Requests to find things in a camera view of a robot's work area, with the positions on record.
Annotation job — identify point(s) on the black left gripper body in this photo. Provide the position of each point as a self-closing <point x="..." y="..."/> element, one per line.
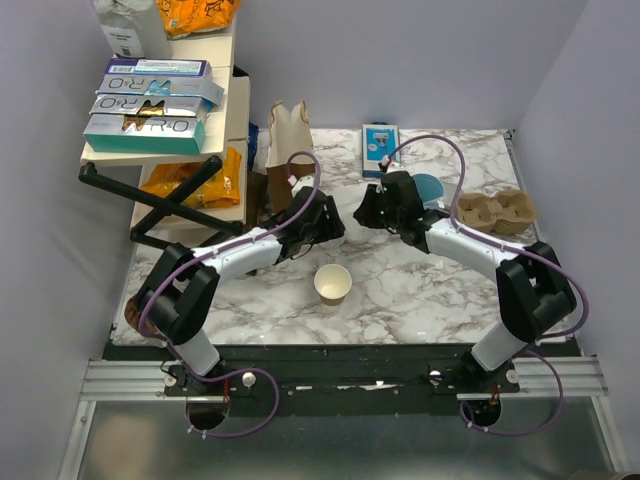
<point x="325" y="229"/>

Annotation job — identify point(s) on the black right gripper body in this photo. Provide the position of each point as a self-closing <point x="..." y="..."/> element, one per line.
<point x="375" y="212"/>

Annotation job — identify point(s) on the brown paper coffee cup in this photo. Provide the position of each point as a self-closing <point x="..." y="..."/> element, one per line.
<point x="332" y="282"/>

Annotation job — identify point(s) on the brown paper bag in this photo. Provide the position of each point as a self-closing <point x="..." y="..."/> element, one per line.
<point x="289" y="132"/>

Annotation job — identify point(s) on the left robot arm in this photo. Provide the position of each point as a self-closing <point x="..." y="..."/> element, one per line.
<point x="174" y="300"/>

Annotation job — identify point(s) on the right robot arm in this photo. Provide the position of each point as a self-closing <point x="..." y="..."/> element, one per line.
<point x="533" y="294"/>

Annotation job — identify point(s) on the light blue plastic tumbler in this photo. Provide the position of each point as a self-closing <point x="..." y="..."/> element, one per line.
<point x="430" y="189"/>

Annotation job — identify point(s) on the blue razor package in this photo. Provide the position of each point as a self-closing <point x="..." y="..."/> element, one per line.
<point x="378" y="140"/>

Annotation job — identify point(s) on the stacked cardboard cup carriers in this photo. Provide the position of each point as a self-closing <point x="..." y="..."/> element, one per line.
<point x="509" y="211"/>

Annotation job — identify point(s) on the cream folding shelf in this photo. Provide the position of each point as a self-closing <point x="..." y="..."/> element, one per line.
<point x="226" y="125"/>

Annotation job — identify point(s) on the silver blue toothpaste box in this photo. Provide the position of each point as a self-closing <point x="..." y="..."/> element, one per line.
<point x="147" y="85"/>

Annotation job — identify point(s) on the teal toothpaste box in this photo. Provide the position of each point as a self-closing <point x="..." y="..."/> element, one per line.
<point x="137" y="134"/>

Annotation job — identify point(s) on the orange snack bag top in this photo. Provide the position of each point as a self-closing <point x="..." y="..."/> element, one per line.
<point x="182" y="18"/>

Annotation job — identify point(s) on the purple white box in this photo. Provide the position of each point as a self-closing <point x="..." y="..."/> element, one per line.
<point x="162" y="67"/>

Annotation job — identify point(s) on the grey paper bag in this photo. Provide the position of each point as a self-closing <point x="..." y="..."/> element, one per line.
<point x="133" y="29"/>

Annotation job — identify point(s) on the black shelf frame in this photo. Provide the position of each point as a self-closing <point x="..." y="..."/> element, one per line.
<point x="165" y="207"/>

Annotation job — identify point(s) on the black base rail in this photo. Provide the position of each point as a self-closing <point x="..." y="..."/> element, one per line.
<point x="347" y="380"/>

